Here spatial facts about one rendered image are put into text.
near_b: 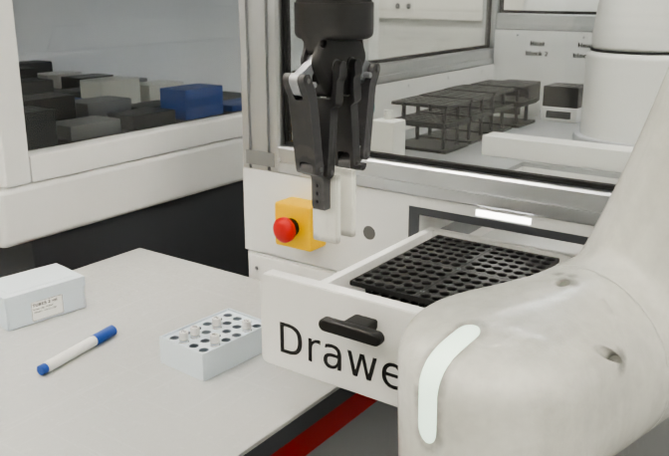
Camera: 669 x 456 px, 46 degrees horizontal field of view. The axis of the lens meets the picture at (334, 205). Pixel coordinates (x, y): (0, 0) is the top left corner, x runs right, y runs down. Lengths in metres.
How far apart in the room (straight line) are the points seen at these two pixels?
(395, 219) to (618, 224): 0.64
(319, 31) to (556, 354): 0.38
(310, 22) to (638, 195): 0.33
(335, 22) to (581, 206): 0.47
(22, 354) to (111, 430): 0.25
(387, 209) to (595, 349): 0.72
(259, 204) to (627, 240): 0.86
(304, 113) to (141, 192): 0.95
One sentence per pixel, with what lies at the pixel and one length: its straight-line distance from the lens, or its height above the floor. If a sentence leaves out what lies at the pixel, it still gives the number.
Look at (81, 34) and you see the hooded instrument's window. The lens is 1.55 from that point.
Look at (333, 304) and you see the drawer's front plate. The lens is 0.84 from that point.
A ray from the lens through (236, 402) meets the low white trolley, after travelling 0.98.
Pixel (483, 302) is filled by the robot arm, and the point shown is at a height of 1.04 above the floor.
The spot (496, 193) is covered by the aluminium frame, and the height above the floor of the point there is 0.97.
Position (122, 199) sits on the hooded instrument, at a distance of 1.61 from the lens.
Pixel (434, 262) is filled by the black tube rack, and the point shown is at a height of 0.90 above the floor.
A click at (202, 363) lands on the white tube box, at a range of 1.02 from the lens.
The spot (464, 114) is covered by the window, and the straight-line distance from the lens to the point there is 1.11.
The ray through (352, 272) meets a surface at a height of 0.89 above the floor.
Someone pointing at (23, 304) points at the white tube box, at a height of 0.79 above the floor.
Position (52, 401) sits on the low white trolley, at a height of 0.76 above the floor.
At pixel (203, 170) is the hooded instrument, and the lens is 1.76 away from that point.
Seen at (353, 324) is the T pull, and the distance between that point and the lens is 0.80.
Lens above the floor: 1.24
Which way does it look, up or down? 15 degrees down
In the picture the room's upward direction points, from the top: straight up
